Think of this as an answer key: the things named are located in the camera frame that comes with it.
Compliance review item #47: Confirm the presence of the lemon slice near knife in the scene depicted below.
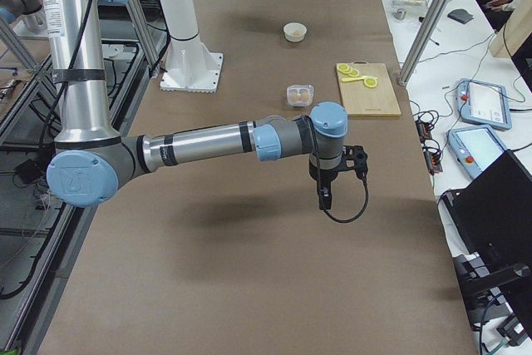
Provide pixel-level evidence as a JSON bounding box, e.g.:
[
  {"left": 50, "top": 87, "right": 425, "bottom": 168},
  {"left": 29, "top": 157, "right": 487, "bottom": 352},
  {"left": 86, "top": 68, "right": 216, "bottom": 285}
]
[{"left": 362, "top": 76, "right": 378, "bottom": 88}]

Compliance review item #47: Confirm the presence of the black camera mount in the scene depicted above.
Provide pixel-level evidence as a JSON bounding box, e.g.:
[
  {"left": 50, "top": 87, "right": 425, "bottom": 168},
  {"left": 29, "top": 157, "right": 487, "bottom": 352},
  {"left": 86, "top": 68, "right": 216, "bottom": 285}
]
[{"left": 342, "top": 145, "right": 368, "bottom": 180}]

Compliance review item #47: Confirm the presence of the blue teach pendant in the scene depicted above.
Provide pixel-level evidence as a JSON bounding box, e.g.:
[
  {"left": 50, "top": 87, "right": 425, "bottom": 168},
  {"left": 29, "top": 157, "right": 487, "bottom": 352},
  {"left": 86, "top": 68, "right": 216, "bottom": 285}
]
[
  {"left": 456, "top": 79, "right": 512, "bottom": 131},
  {"left": 448, "top": 125, "right": 507, "bottom": 179}
]

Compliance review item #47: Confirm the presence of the aluminium frame post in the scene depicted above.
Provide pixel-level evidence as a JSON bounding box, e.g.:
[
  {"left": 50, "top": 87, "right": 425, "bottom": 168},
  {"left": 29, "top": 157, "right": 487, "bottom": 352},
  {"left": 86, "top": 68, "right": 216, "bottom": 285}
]
[{"left": 397, "top": 0, "right": 448, "bottom": 87}]

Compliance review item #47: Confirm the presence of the lemon slice inner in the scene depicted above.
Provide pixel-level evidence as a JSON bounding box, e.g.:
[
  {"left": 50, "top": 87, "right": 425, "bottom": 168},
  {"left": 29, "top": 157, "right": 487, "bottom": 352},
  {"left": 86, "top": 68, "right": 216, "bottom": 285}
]
[{"left": 347, "top": 69, "right": 360, "bottom": 77}]

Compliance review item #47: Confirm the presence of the brown table mat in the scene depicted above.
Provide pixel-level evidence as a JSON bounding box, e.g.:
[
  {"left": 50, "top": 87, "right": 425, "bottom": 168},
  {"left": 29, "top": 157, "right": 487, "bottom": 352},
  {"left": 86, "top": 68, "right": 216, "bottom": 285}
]
[{"left": 39, "top": 0, "right": 475, "bottom": 354}]

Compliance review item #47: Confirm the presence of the background blue robot arm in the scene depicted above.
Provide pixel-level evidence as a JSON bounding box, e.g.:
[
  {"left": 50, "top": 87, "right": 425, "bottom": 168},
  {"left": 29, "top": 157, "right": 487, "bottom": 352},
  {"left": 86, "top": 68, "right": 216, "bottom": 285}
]
[{"left": 1, "top": 0, "right": 42, "bottom": 24}]

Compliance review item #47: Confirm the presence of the black orange power strip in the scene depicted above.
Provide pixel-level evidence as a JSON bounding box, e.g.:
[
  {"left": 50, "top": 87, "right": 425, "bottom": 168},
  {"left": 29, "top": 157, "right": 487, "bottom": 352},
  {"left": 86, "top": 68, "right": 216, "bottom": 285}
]
[{"left": 415, "top": 118, "right": 443, "bottom": 175}]

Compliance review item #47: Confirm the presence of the clear plastic egg box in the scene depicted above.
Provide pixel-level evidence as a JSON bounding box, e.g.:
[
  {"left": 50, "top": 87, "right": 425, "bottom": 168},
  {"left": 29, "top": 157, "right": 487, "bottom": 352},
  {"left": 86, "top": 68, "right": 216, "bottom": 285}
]
[{"left": 286, "top": 85, "right": 314, "bottom": 108}]

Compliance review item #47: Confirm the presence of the dark grey cloth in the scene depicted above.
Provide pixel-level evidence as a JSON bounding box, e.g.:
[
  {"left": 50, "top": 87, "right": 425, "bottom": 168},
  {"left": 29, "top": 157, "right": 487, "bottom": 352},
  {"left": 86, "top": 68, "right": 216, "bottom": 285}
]
[{"left": 447, "top": 8, "right": 474, "bottom": 24}]

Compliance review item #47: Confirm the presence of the white ceramic bowl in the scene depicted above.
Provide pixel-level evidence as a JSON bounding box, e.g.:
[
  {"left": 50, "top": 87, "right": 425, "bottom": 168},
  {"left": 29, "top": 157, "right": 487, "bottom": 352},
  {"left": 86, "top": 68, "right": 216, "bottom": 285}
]
[{"left": 283, "top": 22, "right": 308, "bottom": 43}]

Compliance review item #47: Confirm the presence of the lemon slice outer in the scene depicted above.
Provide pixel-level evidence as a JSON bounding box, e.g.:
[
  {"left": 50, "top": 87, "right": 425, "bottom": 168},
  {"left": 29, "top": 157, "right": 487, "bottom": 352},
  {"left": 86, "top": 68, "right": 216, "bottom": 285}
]
[{"left": 337, "top": 63, "right": 352, "bottom": 73}]

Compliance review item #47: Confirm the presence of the upper blue teach pendant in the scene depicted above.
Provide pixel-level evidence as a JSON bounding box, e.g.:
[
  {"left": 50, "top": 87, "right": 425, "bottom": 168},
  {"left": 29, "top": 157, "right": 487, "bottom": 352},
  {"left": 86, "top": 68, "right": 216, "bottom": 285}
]
[{"left": 456, "top": 79, "right": 512, "bottom": 131}]

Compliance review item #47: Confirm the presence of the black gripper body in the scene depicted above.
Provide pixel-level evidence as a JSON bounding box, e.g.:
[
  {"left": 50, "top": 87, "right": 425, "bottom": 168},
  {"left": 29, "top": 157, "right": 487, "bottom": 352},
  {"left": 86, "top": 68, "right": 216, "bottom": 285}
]
[{"left": 308, "top": 160, "right": 337, "bottom": 195}]

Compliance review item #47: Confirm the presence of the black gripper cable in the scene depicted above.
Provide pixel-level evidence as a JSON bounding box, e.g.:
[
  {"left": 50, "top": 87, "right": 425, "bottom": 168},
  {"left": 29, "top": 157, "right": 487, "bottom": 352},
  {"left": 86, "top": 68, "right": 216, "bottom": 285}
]
[{"left": 322, "top": 167, "right": 370, "bottom": 224}]

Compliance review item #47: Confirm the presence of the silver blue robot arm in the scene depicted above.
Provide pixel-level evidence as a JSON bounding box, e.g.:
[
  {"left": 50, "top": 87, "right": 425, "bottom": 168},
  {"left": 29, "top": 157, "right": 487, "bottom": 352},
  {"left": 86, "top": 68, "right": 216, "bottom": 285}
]
[{"left": 42, "top": 0, "right": 356, "bottom": 210}]

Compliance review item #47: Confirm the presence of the lower blue teach pendant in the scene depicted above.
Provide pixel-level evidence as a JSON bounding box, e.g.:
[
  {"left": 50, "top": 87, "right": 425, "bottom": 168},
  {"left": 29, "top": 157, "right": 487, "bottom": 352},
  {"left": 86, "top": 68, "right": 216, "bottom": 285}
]
[{"left": 448, "top": 125, "right": 507, "bottom": 179}]

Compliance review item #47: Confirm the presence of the black monitor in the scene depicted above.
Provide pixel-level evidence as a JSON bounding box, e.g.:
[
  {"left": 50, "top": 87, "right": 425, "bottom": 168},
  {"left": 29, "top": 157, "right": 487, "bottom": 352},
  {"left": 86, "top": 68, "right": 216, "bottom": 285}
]
[{"left": 442, "top": 150, "right": 531, "bottom": 335}]

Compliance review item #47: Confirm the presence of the white pedestal column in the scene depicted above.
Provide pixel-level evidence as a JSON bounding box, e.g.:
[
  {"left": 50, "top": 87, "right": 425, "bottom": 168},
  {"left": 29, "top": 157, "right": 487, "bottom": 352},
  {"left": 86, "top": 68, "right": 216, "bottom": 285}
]
[{"left": 160, "top": 0, "right": 224, "bottom": 93}]

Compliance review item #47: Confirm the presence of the small steel cup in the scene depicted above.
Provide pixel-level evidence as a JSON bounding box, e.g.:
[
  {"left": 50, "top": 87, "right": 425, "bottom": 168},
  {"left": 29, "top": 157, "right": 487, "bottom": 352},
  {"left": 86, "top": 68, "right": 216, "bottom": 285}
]
[{"left": 393, "top": 8, "right": 406, "bottom": 21}]

